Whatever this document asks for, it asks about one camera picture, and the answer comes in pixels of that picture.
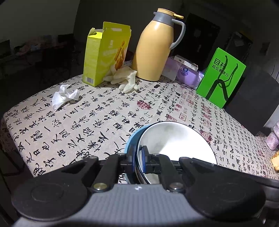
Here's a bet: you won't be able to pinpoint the yellow mug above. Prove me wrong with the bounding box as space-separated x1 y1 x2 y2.
271 151 279 171

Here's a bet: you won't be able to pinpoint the large white bowl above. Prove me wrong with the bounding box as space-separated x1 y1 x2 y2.
136 121 217 184

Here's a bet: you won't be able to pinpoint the black paper bag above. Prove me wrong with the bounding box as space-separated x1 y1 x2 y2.
225 64 278 135

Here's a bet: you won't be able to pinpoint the blue bowl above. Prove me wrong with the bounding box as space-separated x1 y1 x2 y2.
124 125 151 184

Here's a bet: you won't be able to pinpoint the yellow-green snack box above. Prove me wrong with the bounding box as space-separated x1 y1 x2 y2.
83 22 131 87

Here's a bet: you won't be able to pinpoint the calligraphy tablecloth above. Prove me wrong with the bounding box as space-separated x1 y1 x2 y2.
1 76 278 179

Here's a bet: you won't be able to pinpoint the white rubber gloves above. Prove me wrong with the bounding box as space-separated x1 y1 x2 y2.
103 65 138 93

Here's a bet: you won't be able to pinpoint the small white box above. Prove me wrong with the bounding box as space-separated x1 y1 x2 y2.
174 55 198 71

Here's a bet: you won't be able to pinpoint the purple ceramic vase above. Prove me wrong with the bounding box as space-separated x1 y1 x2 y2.
266 122 279 151

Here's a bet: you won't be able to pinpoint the purple tissue pack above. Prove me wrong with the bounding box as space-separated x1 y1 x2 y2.
162 56 204 90

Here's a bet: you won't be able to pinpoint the crumpled white tissue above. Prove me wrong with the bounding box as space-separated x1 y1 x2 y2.
52 84 80 111

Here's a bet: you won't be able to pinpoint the green paper bag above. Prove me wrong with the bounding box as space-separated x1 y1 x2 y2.
196 48 246 108

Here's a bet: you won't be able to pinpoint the yellow thermos jug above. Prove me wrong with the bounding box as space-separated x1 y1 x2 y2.
131 8 186 81

